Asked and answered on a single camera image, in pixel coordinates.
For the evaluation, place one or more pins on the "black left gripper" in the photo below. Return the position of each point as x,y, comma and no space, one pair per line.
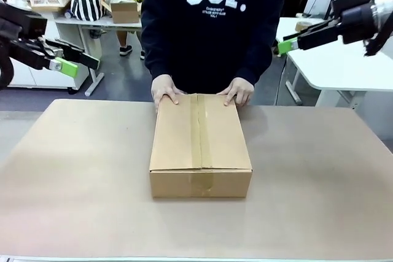
21,25

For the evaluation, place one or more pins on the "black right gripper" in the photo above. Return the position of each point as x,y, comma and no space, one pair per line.
356,19

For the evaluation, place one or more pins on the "brown cardboard box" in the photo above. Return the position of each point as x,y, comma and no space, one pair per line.
199,145

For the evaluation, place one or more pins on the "small open cardboard box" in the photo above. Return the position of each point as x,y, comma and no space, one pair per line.
124,13

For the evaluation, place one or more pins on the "person's left hand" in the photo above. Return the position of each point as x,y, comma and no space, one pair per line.
242,88

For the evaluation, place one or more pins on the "person's right hand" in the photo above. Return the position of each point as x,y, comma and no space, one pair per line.
165,87

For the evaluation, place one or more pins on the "white low cabinet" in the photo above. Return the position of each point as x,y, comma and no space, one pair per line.
46,79

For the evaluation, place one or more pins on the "white folding table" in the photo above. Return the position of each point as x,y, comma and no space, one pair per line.
92,22

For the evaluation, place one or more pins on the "person in black sneakers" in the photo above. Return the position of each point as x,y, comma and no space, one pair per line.
124,47

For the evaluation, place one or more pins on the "person in navy hoodie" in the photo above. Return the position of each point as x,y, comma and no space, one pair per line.
212,35

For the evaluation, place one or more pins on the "brown packing tape strip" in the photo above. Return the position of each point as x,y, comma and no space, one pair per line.
201,139

